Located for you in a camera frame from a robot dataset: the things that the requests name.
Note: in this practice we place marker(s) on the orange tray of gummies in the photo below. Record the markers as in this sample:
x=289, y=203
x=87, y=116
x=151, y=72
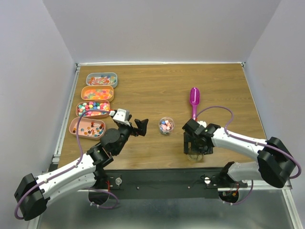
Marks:
x=102, y=92

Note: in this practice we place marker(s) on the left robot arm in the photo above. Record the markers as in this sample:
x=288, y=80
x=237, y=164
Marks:
x=33, y=194

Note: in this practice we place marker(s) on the clear plastic jar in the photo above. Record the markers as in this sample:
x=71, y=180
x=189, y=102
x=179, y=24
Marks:
x=166, y=125

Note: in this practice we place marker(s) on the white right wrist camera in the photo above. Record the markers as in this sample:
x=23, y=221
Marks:
x=203, y=123

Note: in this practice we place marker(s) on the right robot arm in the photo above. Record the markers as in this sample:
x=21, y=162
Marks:
x=271, y=161

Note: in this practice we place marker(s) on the pink tray of lollipops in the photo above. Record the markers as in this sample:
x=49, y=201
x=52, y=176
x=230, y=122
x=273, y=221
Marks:
x=88, y=128

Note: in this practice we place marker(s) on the pink tray of candies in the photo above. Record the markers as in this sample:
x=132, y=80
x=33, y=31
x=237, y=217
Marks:
x=96, y=109

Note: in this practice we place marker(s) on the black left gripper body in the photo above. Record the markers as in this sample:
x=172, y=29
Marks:
x=125, y=131

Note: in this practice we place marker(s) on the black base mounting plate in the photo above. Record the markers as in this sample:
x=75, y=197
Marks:
x=166, y=183

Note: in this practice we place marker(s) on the magenta plastic scoop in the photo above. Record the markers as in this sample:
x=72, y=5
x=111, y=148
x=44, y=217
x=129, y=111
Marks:
x=194, y=100

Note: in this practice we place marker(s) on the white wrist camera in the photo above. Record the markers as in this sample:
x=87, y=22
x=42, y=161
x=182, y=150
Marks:
x=203, y=123
x=120, y=117

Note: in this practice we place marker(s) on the white jar lid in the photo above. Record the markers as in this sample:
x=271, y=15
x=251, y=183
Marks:
x=195, y=157

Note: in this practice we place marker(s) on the grey tray of candy sticks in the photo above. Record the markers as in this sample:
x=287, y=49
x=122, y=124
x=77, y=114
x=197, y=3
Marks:
x=97, y=79

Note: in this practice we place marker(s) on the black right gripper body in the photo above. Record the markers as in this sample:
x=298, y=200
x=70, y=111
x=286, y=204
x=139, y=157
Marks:
x=195, y=146

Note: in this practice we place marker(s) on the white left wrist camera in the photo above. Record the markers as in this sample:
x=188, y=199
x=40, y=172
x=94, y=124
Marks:
x=120, y=117

